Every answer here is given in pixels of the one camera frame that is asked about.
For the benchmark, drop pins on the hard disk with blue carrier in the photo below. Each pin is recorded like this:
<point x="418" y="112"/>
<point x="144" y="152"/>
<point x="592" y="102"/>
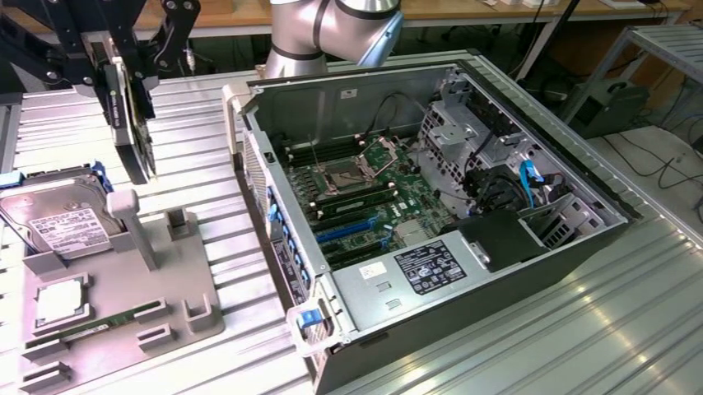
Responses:
<point x="60" y="222"/>

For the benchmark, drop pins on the long black expansion slot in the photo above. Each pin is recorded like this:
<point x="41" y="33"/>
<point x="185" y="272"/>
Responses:
<point x="359" y="257"/>
<point x="354" y="249"/>

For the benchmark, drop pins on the black fan shroud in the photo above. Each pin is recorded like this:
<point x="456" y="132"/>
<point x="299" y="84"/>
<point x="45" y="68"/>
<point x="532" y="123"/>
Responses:
<point x="499" y="243"/>

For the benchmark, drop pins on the silver chipset heat sink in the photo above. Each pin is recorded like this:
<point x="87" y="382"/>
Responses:
<point x="412" y="232"/>

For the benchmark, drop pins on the blue expansion slot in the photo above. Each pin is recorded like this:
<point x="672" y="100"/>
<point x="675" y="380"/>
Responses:
<point x="346" y="232"/>

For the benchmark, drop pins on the metal slat side table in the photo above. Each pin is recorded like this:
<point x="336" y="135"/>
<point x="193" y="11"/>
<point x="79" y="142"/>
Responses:
<point x="670" y="45"/>

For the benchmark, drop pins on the black RAM slot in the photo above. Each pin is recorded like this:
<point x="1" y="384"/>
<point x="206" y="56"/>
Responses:
<point x="332" y="153"/>
<point x="330" y="143"/>
<point x="331" y="148"/>
<point x="299" y="164"/>

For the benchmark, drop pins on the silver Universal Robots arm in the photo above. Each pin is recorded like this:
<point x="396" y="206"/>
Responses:
<point x="307" y="37"/>

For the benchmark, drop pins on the perforated metal drive cage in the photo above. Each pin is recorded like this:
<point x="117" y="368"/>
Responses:
<point x="447" y="140"/>

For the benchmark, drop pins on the green motherboard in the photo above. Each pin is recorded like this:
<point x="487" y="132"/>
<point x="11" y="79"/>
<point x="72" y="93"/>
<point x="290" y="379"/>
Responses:
<point x="418" y="197"/>

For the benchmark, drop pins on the wooden desk white frame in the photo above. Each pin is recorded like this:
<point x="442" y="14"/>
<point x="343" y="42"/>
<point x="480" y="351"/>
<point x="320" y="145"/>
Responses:
<point x="467" y="10"/>
<point x="236" y="18"/>

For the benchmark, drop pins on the silver CPU chip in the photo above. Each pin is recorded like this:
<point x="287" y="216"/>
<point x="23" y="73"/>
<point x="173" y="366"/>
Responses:
<point x="60" y="302"/>

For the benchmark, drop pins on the green RAM stick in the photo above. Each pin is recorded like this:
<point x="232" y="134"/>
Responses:
<point x="99" y="327"/>

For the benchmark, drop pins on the black box device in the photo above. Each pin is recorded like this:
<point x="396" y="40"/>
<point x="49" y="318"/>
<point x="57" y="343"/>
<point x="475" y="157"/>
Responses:
<point x="610" y="111"/>

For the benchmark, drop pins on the black Nvidia graphics card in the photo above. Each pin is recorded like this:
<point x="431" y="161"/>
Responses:
<point x="128" y="156"/>

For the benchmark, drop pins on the thin metal locking lever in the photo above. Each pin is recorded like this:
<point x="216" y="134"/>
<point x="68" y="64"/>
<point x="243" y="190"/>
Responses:
<point x="315" y="156"/>

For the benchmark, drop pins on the dark installed RAM stick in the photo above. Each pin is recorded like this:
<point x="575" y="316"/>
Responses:
<point x="354" y="204"/>

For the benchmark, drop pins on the metal disk bay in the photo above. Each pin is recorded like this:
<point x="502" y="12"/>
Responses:
<point x="571" y="222"/>

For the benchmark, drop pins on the grey parts rack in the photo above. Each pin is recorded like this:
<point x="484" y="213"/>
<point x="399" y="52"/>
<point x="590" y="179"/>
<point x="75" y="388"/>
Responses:
<point x="115" y="296"/>

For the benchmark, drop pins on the metal socket cover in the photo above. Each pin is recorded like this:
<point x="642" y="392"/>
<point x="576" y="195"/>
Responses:
<point x="378" y="157"/>

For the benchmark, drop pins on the grey power supply unit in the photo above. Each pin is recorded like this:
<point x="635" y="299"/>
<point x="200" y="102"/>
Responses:
<point x="362" y="296"/>

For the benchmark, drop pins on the blue case release latch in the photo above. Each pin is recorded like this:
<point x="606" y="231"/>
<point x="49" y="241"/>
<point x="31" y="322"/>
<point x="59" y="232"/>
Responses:
<point x="308" y="319"/>

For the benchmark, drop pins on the open grey PC case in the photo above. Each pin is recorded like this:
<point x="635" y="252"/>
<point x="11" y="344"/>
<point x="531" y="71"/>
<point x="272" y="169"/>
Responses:
<point x="548" y="312"/>

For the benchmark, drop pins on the CPU socket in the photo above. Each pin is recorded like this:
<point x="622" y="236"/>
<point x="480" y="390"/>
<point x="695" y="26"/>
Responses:
<point x="344" y="179"/>

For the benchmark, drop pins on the blue slot cover clip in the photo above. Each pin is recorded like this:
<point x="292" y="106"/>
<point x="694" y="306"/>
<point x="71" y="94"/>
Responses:
<point x="271" y="203"/>
<point x="295" y="262"/>
<point x="303" y="279"/>

